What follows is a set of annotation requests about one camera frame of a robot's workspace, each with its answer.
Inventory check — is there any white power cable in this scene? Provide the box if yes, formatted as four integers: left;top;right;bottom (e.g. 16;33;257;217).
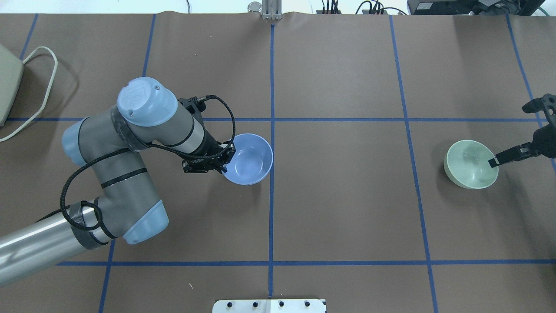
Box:
0;47;59;143

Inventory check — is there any beige appliance box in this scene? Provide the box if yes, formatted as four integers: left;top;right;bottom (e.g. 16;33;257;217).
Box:
0;45;24;127

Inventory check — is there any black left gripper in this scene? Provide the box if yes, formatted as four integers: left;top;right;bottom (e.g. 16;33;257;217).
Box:
178;97;236;174

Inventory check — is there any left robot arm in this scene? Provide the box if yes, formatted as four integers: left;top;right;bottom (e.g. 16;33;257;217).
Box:
1;77;236;286

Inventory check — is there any green bowl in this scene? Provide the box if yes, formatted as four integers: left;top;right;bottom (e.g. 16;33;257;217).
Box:
443;140;499;190

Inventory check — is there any blue bowl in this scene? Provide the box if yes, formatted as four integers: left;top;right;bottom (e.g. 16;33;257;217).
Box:
222;133;274;186

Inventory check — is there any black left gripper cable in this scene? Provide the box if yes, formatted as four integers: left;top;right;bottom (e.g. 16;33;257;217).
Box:
60;95;236;231

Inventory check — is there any aluminium frame post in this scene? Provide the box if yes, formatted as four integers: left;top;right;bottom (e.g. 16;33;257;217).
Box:
261;0;283;20

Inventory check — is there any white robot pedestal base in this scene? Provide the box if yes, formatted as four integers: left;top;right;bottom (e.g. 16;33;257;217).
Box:
212;299;327;313

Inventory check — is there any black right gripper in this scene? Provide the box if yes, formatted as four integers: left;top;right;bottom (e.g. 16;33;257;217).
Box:
488;93;556;168

